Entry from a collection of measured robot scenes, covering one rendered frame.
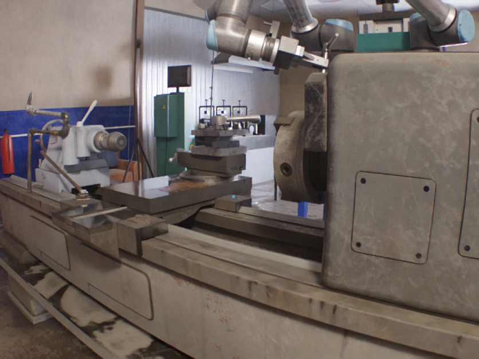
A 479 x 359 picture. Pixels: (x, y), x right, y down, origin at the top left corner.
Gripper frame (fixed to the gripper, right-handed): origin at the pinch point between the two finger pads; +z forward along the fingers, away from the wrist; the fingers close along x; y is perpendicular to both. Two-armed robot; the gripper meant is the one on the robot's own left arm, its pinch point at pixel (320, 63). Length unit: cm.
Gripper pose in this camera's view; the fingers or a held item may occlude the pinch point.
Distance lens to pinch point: 116.7
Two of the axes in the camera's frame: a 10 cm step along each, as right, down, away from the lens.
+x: 0.5, -0.8, -10.0
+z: 9.7, 2.5, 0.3
